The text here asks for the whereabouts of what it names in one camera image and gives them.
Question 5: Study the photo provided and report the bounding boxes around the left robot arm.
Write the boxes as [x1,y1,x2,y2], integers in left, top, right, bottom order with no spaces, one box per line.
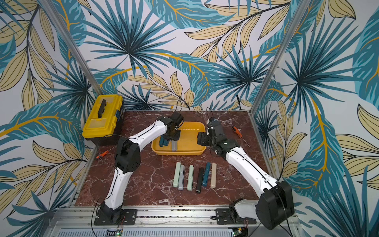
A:
[97,112,184,224]

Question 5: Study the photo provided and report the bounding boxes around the orange screwdriver right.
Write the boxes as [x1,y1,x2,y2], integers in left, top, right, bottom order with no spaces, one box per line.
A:
[232,126,251,148]

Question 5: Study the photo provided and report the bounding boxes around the light grey pruning pliers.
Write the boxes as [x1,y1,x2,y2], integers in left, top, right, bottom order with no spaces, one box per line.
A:
[178,165,185,191]

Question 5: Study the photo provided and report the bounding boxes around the aluminium frame post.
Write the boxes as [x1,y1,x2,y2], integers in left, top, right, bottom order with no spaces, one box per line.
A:
[249,1,310,118]
[38,0,103,95]

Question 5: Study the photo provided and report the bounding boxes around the beige pruning pliers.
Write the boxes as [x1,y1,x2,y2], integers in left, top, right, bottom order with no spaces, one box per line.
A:
[210,163,217,189]

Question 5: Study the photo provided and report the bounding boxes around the right aluminium frame post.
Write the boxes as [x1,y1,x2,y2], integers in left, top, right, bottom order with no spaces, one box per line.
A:
[249,1,310,118]

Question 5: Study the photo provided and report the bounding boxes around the mint green pruning pliers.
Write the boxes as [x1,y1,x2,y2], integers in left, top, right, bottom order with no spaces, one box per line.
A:
[187,165,194,191]

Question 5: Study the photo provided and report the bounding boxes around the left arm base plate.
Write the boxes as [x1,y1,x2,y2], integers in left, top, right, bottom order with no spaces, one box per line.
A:
[94,209,137,226]

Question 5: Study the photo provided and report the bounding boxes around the black pruning pliers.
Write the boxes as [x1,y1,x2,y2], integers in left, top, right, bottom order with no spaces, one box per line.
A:
[195,167,204,194]

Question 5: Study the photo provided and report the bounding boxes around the left aluminium frame post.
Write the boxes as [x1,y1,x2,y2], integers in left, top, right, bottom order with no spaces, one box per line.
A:
[38,0,103,95]

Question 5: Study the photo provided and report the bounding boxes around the yellow plastic storage tray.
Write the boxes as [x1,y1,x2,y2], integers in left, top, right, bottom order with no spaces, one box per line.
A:
[151,121,206,156]

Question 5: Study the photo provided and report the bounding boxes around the teal pruning pliers right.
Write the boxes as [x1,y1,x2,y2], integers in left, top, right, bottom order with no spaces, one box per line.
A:
[202,162,211,187]

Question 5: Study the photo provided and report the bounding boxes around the dark teal pruning pliers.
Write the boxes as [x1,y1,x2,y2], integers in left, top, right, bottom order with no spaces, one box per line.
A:
[159,136,165,147]

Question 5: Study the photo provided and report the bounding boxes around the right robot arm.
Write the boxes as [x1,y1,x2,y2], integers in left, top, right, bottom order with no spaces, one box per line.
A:
[197,117,295,230]

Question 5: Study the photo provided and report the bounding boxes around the aluminium front rail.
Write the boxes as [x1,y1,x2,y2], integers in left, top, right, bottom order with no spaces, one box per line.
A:
[44,205,306,237]

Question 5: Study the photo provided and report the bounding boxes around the light green pruning pliers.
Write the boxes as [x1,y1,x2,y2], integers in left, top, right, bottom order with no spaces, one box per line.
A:
[173,162,181,188]

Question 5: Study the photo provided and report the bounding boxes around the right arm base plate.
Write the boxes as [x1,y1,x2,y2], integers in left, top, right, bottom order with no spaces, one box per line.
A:
[211,208,257,225]

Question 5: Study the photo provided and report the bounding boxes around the yellow black toolbox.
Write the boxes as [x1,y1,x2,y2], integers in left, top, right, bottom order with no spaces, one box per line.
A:
[82,94,124,146]

